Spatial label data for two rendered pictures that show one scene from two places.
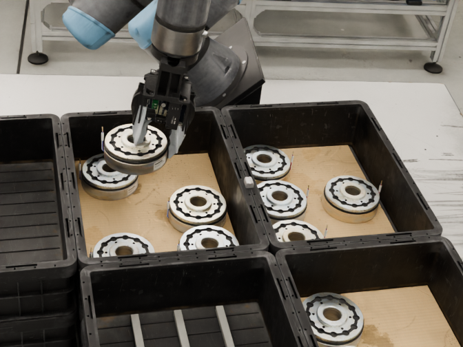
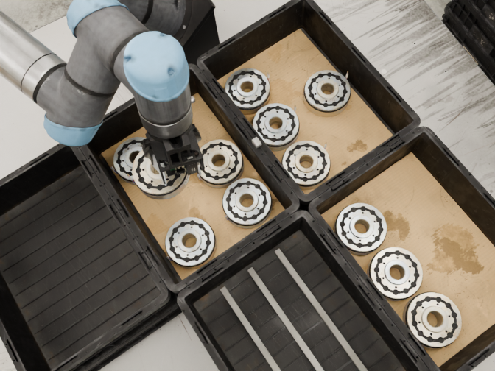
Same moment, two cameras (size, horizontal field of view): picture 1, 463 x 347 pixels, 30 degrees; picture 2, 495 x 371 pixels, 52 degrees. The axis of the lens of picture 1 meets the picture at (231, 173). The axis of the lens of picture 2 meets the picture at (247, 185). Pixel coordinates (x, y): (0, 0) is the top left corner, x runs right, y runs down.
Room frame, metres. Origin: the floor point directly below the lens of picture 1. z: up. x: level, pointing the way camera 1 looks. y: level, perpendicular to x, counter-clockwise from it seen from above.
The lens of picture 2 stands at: (0.76, 0.06, 1.86)
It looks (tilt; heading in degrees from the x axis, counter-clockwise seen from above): 71 degrees down; 352
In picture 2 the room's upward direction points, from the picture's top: 10 degrees counter-clockwise
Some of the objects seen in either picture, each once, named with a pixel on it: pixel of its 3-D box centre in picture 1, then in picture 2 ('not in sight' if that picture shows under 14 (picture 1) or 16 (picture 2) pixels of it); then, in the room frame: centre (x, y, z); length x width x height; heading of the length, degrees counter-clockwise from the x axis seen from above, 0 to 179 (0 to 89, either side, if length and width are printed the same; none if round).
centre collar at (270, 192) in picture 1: (279, 196); (275, 123); (1.21, -0.09, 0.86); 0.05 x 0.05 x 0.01
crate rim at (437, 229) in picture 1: (323, 170); (304, 93); (1.23, -0.16, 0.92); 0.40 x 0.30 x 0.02; 17
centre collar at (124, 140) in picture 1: (136, 139); (158, 167); (1.13, 0.16, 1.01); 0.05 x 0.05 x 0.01
